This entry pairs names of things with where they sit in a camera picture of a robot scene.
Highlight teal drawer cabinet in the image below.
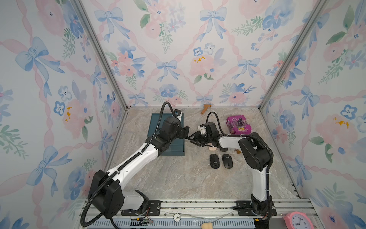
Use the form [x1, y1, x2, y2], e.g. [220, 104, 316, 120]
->
[152, 113, 185, 156]

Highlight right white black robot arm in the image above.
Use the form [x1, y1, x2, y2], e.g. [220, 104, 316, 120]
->
[188, 131, 274, 218]

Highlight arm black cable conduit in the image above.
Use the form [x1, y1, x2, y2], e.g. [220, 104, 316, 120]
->
[205, 111, 275, 184]
[79, 101, 176, 228]

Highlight pink alarm clock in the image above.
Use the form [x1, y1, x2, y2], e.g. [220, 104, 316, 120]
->
[283, 212, 314, 229]

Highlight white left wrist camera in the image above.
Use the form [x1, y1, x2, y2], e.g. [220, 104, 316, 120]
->
[174, 109, 183, 120]

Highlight black computer mouse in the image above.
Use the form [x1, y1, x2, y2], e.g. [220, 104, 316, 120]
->
[209, 154, 220, 169]
[222, 154, 233, 169]

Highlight wooden handle roller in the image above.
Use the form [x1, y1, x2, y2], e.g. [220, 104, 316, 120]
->
[201, 104, 212, 115]

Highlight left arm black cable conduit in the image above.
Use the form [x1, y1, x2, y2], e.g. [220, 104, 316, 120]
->
[79, 101, 176, 228]

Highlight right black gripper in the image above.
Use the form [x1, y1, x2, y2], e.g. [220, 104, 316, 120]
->
[187, 131, 212, 147]

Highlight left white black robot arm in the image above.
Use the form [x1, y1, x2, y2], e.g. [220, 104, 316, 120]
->
[87, 116, 190, 219]

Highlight pink computer mouse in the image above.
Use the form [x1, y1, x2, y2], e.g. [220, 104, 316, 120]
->
[208, 146, 217, 151]

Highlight purple snack bag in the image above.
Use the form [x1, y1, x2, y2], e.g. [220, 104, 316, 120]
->
[226, 115, 252, 135]

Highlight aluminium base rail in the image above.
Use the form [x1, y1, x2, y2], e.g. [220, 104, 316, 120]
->
[90, 198, 324, 229]

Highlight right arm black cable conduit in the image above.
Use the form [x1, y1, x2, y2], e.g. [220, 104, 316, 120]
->
[205, 111, 275, 184]

